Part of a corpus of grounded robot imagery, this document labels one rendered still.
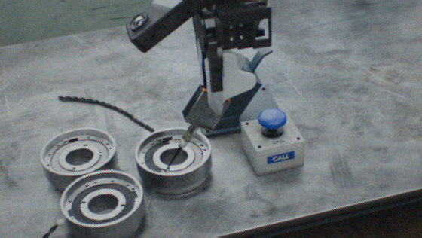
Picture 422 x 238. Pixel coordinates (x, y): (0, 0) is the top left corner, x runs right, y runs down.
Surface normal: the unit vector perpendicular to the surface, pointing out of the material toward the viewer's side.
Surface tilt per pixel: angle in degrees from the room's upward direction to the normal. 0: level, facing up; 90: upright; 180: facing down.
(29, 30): 90
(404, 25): 0
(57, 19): 90
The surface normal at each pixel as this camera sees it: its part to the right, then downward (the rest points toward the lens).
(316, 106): -0.05, -0.80
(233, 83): 0.22, 0.53
